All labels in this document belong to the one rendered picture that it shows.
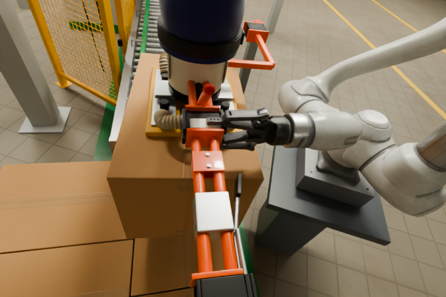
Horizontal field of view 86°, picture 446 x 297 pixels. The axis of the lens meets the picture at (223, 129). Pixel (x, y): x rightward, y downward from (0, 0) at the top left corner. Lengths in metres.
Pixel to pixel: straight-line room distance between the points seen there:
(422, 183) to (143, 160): 0.81
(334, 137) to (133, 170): 0.50
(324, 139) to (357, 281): 1.48
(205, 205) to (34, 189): 1.02
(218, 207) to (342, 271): 1.60
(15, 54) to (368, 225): 2.11
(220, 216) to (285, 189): 0.68
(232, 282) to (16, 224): 1.04
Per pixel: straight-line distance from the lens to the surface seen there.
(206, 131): 0.52
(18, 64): 2.05
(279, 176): 1.11
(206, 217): 0.42
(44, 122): 2.37
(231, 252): 0.42
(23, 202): 1.34
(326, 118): 0.64
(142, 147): 0.69
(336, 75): 0.77
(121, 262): 1.11
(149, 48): 2.17
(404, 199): 0.97
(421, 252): 2.43
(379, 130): 0.97
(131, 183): 0.65
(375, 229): 1.21
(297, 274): 1.81
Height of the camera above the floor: 1.61
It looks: 46 degrees down
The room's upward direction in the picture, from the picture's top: 14 degrees clockwise
